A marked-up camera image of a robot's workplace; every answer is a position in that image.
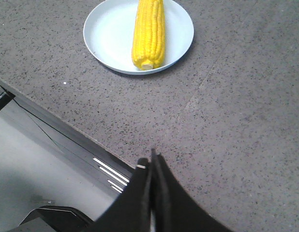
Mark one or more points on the yellow corn cob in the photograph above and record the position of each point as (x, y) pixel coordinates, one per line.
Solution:
(148, 50)

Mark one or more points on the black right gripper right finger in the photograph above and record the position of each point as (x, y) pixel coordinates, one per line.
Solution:
(174, 209)

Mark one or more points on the black base frame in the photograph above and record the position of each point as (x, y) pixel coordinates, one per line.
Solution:
(51, 218)

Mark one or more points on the black table support bracket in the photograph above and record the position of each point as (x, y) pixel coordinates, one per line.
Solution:
(5, 98)

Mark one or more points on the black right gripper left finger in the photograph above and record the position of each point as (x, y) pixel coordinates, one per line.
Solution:
(130, 212)

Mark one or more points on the light blue round plate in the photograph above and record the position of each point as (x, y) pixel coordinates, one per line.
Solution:
(108, 34)

